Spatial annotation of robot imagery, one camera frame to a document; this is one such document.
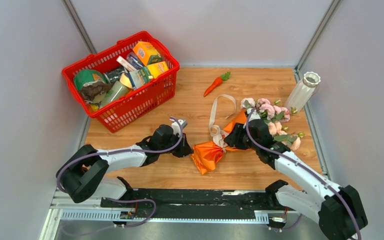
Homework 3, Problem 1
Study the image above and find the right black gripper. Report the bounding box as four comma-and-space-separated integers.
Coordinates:
223, 122, 259, 152

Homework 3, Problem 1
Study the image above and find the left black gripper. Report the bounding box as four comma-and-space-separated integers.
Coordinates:
159, 132, 194, 158

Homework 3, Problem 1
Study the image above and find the cream ribbon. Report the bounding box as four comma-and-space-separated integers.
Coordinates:
208, 94, 238, 154

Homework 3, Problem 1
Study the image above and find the orange wrapping paper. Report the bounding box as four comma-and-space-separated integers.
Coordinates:
191, 110, 246, 175

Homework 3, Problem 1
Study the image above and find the pink flower bouquet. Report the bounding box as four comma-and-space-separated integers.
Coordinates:
240, 98, 305, 151

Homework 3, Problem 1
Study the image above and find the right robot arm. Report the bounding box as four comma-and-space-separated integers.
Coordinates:
224, 119, 368, 240

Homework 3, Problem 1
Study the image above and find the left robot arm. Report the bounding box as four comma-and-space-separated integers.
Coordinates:
56, 118, 193, 208

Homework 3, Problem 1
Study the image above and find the white ribbed ceramic vase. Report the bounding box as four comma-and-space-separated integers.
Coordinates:
285, 71, 321, 115

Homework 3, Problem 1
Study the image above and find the orange toy carrot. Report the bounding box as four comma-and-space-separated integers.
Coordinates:
203, 71, 231, 97

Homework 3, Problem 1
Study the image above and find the red plastic shopping basket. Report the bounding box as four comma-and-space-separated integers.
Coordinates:
61, 30, 180, 133

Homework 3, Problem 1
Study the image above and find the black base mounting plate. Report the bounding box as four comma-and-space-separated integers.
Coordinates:
100, 188, 286, 220

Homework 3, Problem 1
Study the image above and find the yellow sponge pack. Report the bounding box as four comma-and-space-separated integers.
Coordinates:
146, 61, 169, 79

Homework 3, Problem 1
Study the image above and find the green scrub sponge box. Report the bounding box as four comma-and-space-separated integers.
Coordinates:
127, 66, 154, 90

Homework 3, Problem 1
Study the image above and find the green cylinder bottle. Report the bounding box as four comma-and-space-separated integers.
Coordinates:
99, 80, 131, 109

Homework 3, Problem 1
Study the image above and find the white red small box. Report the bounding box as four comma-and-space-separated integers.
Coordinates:
116, 56, 137, 72

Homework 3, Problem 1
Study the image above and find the dark snack packet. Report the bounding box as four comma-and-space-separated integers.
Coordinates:
103, 66, 127, 84

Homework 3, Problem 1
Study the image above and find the orange green box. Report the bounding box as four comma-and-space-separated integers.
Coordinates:
133, 41, 163, 66

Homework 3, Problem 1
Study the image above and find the brown crumpled bag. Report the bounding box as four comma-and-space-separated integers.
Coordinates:
79, 81, 112, 104

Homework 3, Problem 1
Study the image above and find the green round package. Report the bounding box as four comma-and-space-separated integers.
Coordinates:
73, 69, 109, 91

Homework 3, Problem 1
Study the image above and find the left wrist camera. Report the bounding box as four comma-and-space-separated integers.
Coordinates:
171, 119, 188, 136

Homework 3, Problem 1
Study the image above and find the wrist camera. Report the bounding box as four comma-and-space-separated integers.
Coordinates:
245, 107, 261, 123
171, 119, 188, 136

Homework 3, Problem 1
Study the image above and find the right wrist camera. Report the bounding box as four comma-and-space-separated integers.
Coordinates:
245, 107, 261, 123

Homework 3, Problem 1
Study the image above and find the aluminium rail frame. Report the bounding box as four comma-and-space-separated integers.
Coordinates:
40, 191, 325, 240

